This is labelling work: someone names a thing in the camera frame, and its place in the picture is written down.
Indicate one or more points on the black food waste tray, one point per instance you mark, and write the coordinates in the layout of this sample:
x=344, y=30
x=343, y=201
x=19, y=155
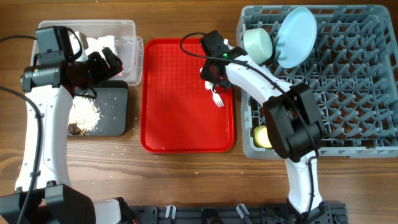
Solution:
x=112, y=101

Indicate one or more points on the yellow plastic cup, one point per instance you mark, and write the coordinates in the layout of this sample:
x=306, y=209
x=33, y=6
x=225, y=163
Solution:
x=260, y=137

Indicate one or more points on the green bowl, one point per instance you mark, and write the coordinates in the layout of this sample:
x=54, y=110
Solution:
x=258, y=45

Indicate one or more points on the red snack wrapper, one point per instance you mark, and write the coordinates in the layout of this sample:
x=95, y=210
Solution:
x=121, y=73

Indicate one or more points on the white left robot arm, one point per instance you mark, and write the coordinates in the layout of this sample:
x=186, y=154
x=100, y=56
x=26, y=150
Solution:
x=43, y=192

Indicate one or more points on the red serving tray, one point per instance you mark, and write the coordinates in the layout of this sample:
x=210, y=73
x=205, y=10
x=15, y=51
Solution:
x=178, y=114

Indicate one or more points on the cream plastic spoon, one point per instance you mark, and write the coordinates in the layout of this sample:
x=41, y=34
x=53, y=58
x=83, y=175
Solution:
x=208, y=85

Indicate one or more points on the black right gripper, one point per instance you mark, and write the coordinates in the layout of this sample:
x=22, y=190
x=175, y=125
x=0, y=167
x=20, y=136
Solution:
x=204, y=73

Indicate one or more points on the grey dishwasher rack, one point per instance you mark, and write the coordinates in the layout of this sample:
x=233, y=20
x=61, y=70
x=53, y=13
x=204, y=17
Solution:
x=352, y=71

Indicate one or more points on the pink plastic fork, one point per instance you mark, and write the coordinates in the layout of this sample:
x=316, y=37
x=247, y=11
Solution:
x=217, y=99

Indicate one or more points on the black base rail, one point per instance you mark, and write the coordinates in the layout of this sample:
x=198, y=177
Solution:
x=328, y=213

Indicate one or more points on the light blue plate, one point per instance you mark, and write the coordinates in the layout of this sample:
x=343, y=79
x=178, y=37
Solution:
x=296, y=37

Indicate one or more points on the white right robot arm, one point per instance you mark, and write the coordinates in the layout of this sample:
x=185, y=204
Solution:
x=295, y=127

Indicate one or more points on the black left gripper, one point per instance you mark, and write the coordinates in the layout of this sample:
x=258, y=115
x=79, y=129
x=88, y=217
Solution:
x=103, y=71

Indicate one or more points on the crumpled white tissue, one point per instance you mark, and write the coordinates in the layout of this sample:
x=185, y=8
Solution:
x=91, y=45

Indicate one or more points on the rice and food scraps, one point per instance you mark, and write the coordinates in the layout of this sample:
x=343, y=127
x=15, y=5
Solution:
x=84, y=116

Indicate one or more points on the clear plastic bin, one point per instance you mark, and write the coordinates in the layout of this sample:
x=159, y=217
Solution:
x=129, y=46

